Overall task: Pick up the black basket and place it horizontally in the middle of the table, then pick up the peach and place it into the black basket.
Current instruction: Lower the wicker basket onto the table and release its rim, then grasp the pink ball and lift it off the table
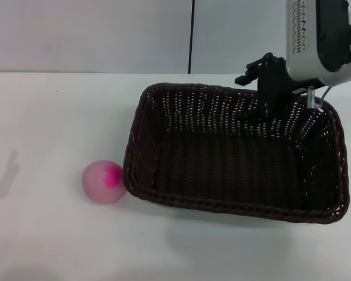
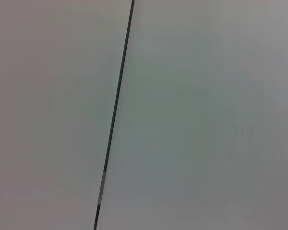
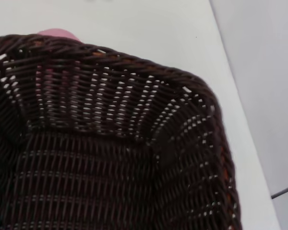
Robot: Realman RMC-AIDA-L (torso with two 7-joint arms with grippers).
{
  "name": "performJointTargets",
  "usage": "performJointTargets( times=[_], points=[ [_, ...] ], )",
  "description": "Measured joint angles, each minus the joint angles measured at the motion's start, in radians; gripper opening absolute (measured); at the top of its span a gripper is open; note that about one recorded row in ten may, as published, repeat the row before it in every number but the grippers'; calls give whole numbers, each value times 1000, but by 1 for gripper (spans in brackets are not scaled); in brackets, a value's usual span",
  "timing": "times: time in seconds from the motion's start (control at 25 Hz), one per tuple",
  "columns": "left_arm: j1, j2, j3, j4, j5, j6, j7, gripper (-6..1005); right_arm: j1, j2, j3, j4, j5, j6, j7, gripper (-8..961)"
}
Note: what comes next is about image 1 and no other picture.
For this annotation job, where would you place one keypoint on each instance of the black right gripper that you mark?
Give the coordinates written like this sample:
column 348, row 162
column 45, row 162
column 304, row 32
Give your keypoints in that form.
column 273, row 82

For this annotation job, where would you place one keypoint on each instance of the dark brown woven basket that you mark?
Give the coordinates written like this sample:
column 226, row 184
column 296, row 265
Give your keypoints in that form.
column 222, row 169

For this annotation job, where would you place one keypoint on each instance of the pink ball with magenta patch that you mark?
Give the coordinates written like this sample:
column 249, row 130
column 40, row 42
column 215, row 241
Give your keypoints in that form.
column 95, row 184

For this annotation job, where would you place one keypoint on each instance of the black vertical wall strip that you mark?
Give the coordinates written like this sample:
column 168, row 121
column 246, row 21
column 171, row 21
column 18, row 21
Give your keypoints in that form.
column 191, row 35

